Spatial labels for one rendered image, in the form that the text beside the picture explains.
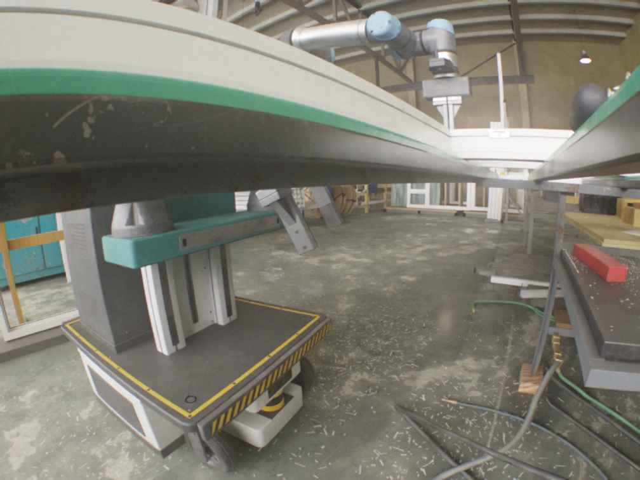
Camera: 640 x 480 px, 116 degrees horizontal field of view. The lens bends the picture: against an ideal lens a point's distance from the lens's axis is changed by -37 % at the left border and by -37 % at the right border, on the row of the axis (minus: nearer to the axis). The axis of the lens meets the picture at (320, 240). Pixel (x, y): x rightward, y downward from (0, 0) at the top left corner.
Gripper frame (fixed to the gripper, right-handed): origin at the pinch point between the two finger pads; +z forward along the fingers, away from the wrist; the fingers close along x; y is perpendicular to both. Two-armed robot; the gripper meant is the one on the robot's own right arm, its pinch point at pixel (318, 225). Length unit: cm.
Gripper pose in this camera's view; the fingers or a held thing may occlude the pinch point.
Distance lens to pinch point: 49.1
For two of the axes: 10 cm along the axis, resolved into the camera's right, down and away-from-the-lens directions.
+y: -8.4, 3.5, 4.3
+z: 4.4, 8.9, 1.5
